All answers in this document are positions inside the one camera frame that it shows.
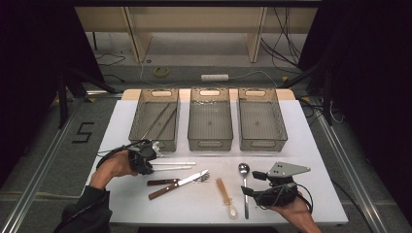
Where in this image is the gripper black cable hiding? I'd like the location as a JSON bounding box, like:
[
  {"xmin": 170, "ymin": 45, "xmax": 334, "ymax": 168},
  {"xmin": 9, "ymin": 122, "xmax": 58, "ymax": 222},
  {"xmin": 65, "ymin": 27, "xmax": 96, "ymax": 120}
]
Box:
[
  {"xmin": 256, "ymin": 183, "xmax": 315, "ymax": 215},
  {"xmin": 95, "ymin": 139, "xmax": 145, "ymax": 169}
]

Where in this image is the white table sheet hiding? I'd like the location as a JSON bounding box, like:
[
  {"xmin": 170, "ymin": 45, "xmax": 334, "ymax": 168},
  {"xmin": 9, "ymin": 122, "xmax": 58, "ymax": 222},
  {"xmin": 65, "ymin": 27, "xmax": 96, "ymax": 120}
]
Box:
[{"xmin": 71, "ymin": 99, "xmax": 349, "ymax": 226}]

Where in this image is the white floor cable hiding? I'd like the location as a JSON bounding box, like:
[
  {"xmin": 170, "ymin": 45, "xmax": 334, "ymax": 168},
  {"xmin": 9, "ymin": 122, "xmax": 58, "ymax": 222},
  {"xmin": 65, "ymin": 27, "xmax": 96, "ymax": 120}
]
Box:
[{"xmin": 139, "ymin": 57, "xmax": 280, "ymax": 89}]

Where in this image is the metal spoon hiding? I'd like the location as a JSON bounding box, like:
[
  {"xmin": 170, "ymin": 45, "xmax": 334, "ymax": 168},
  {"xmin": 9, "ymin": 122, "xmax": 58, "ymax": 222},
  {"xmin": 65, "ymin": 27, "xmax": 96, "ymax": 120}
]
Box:
[{"xmin": 238, "ymin": 162, "xmax": 251, "ymax": 220}]

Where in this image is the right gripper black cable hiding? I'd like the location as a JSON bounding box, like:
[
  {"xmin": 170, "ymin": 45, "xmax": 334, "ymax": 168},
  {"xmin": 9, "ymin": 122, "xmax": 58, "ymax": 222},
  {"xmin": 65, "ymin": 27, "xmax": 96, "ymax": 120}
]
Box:
[{"xmin": 256, "ymin": 183, "xmax": 315, "ymax": 215}]

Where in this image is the black metal stand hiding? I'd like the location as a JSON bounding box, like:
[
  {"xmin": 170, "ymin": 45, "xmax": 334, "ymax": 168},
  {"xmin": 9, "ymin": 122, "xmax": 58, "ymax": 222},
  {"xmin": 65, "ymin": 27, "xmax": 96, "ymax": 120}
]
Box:
[
  {"xmin": 57, "ymin": 66, "xmax": 120, "ymax": 130},
  {"xmin": 280, "ymin": 61, "xmax": 334, "ymax": 126}
]

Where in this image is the person's right hand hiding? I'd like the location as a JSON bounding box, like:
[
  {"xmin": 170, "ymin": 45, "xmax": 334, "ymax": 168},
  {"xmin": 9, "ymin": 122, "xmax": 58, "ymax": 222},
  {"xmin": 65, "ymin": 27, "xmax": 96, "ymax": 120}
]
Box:
[{"xmin": 268, "ymin": 190, "xmax": 317, "ymax": 228}]

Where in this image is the wooden-handled utensil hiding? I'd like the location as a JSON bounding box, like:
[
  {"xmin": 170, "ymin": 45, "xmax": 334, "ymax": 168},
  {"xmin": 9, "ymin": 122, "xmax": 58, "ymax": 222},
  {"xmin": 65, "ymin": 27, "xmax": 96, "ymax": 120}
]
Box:
[{"xmin": 216, "ymin": 177, "xmax": 239, "ymax": 220}]

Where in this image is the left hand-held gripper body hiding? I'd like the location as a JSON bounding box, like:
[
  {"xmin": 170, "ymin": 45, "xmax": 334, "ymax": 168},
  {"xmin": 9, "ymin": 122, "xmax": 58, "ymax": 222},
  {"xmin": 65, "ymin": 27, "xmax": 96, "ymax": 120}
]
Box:
[{"xmin": 126, "ymin": 139, "xmax": 162, "ymax": 168}]

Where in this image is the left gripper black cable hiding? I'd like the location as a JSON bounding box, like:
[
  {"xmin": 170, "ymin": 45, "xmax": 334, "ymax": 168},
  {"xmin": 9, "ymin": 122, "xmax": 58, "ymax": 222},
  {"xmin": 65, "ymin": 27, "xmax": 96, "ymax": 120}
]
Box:
[{"xmin": 95, "ymin": 139, "xmax": 145, "ymax": 169}]

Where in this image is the wooden-handled knife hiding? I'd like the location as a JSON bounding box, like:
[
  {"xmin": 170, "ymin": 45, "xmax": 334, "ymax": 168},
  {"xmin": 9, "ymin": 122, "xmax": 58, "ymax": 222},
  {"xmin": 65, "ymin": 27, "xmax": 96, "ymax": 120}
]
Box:
[{"xmin": 148, "ymin": 169, "xmax": 210, "ymax": 201}]

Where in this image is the black curtain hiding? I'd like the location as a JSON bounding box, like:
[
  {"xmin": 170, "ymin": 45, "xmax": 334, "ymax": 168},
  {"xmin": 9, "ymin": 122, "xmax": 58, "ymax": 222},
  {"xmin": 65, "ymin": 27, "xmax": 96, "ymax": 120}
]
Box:
[
  {"xmin": 0, "ymin": 0, "xmax": 106, "ymax": 188},
  {"xmin": 297, "ymin": 0, "xmax": 412, "ymax": 224}
]

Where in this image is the yellow tape roll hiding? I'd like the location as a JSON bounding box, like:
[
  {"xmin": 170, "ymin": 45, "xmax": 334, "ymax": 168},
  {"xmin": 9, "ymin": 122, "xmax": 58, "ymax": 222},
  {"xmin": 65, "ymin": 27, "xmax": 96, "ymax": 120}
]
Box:
[{"xmin": 153, "ymin": 66, "xmax": 171, "ymax": 78}]

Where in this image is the wooden-handled fork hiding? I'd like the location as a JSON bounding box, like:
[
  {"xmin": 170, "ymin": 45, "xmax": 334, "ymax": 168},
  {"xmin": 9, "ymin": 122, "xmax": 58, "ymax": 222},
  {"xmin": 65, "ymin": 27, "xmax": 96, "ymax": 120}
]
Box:
[{"xmin": 147, "ymin": 172, "xmax": 212, "ymax": 187}]

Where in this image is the metal floor rail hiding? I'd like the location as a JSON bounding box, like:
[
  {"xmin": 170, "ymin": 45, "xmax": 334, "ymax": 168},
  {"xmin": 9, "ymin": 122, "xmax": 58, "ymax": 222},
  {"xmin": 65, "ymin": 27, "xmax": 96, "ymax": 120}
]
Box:
[
  {"xmin": 315, "ymin": 111, "xmax": 388, "ymax": 233},
  {"xmin": 0, "ymin": 96, "xmax": 86, "ymax": 233}
]

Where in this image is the person's left hand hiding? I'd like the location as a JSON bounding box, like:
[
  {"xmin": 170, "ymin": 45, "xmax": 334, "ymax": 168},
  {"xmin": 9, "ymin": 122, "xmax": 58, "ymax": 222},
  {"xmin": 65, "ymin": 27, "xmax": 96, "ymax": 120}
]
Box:
[{"xmin": 93, "ymin": 150, "xmax": 139, "ymax": 186}]

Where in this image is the translucent grey plastic bin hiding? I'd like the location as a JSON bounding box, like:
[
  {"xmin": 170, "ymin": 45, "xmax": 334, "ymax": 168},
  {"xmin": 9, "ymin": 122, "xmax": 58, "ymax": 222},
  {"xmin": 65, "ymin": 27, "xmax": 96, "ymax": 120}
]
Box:
[
  {"xmin": 128, "ymin": 87, "xmax": 181, "ymax": 152},
  {"xmin": 237, "ymin": 87, "xmax": 289, "ymax": 152},
  {"xmin": 188, "ymin": 87, "xmax": 234, "ymax": 152}
]

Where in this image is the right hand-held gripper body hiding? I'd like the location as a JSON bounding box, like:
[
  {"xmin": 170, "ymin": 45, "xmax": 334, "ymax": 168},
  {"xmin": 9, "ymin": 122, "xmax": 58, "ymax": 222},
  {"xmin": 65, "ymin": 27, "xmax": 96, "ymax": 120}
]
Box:
[{"xmin": 254, "ymin": 160, "xmax": 312, "ymax": 208}]

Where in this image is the white chopstick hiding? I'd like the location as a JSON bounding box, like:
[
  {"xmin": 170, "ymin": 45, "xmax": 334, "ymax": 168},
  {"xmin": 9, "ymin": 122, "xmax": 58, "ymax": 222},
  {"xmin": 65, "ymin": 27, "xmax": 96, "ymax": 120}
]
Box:
[
  {"xmin": 152, "ymin": 166, "xmax": 192, "ymax": 172},
  {"xmin": 150, "ymin": 161, "xmax": 197, "ymax": 166}
]

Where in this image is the white power strip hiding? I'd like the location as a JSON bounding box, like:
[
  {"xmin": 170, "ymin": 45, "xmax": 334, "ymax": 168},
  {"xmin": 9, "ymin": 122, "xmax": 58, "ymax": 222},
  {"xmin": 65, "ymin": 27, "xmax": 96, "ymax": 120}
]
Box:
[{"xmin": 200, "ymin": 74, "xmax": 230, "ymax": 83}]

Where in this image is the beige wooden shelf unit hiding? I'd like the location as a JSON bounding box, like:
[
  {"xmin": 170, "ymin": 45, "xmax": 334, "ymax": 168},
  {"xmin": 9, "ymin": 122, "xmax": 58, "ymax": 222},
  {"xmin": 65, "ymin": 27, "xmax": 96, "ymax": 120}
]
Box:
[{"xmin": 75, "ymin": 6, "xmax": 319, "ymax": 64}]

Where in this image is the bundle of black cables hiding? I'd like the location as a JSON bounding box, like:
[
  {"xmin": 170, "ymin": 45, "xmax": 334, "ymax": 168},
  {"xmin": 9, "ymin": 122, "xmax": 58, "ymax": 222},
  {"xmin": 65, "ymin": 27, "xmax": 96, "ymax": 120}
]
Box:
[{"xmin": 260, "ymin": 7, "xmax": 304, "ymax": 71}]

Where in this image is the thin black floor cable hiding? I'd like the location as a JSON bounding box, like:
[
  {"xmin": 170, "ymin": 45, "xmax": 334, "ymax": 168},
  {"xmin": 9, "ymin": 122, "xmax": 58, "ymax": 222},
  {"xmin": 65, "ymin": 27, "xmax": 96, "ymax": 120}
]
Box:
[{"xmin": 96, "ymin": 52, "xmax": 126, "ymax": 83}]

